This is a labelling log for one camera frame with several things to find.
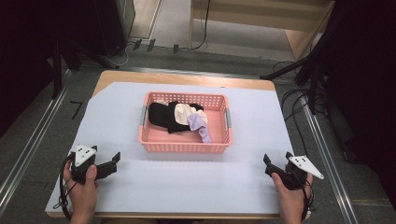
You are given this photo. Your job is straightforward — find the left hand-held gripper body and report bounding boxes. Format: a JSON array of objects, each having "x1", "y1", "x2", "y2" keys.
[{"x1": 69, "y1": 144, "x2": 98, "y2": 185}]

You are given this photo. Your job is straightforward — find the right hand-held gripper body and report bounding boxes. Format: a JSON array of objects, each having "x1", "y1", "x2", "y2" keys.
[{"x1": 280, "y1": 154, "x2": 325, "y2": 191}]

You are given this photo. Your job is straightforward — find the pink plastic basket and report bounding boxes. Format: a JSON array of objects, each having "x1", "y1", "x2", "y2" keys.
[{"x1": 137, "y1": 91, "x2": 233, "y2": 154}]

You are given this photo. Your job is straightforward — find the black sock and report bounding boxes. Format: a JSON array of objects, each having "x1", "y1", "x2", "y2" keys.
[{"x1": 148, "y1": 101, "x2": 205, "y2": 134}]

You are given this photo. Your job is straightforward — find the purple sock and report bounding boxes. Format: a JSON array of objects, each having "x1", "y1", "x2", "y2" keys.
[{"x1": 187, "y1": 113, "x2": 213, "y2": 145}]

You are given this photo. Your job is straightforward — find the cream sock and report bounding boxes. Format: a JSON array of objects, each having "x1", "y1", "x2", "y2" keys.
[{"x1": 155, "y1": 98, "x2": 208, "y2": 127}]

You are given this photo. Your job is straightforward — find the person's right hand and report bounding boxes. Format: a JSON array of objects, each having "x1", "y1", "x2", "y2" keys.
[{"x1": 271, "y1": 172, "x2": 314, "y2": 218}]

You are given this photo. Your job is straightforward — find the person's left hand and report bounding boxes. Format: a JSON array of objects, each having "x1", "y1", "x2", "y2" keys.
[{"x1": 63, "y1": 164, "x2": 99, "y2": 218}]

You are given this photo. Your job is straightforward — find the white table mat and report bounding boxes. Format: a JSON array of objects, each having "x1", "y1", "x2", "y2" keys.
[{"x1": 44, "y1": 81, "x2": 294, "y2": 216}]

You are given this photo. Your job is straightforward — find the black metal stand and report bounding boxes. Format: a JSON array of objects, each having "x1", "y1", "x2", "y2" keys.
[{"x1": 46, "y1": 29, "x2": 120, "y2": 100}]

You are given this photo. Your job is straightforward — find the black tripod stand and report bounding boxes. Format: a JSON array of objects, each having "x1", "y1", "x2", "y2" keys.
[{"x1": 260, "y1": 18, "x2": 335, "y2": 116}]

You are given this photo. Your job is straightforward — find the dark curtain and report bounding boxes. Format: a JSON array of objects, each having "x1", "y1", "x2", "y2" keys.
[
  {"x1": 320, "y1": 0, "x2": 396, "y2": 213},
  {"x1": 0, "y1": 0, "x2": 101, "y2": 139}
]

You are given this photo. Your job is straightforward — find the wooden table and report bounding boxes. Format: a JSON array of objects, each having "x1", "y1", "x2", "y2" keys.
[{"x1": 45, "y1": 69, "x2": 312, "y2": 220}]

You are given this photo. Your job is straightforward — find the dark cabinet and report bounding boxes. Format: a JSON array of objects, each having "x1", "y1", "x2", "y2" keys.
[{"x1": 90, "y1": 0, "x2": 137, "y2": 58}]

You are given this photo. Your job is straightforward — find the wooden shelf unit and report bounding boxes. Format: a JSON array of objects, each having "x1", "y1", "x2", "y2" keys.
[{"x1": 188, "y1": 0, "x2": 336, "y2": 63}]

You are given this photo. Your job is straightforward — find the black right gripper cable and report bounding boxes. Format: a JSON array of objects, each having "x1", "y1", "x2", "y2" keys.
[{"x1": 299, "y1": 178, "x2": 316, "y2": 222}]

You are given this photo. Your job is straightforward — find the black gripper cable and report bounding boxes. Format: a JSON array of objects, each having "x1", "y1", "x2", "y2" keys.
[
  {"x1": 52, "y1": 153, "x2": 78, "y2": 221},
  {"x1": 299, "y1": 178, "x2": 316, "y2": 222}
]

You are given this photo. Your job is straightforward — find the metal floor rail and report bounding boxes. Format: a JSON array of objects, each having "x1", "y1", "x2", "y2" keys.
[
  {"x1": 0, "y1": 68, "x2": 74, "y2": 217},
  {"x1": 78, "y1": 63, "x2": 295, "y2": 82},
  {"x1": 299, "y1": 92, "x2": 360, "y2": 224}
]

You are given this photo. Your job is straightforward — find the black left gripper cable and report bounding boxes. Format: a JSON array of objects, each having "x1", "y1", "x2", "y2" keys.
[{"x1": 52, "y1": 153, "x2": 78, "y2": 221}]

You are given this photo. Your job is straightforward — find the black floor cables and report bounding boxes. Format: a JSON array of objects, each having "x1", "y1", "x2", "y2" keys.
[{"x1": 272, "y1": 60, "x2": 330, "y2": 150}]

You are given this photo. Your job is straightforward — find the white floor cable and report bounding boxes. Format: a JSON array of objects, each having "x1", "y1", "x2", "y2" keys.
[{"x1": 103, "y1": 41, "x2": 135, "y2": 68}]

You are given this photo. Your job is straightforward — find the black hanging cable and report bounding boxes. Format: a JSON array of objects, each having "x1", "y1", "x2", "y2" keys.
[{"x1": 190, "y1": 0, "x2": 212, "y2": 51}]

